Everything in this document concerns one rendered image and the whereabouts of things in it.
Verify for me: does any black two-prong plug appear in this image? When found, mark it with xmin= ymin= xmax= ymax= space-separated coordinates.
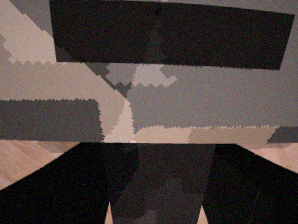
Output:
xmin=102 ymin=143 xmax=217 ymax=224

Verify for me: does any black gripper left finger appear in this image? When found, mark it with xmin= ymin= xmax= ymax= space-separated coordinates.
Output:
xmin=0 ymin=143 xmax=109 ymax=224

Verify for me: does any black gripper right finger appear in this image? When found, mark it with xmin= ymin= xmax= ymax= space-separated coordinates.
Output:
xmin=202 ymin=144 xmax=298 ymax=224

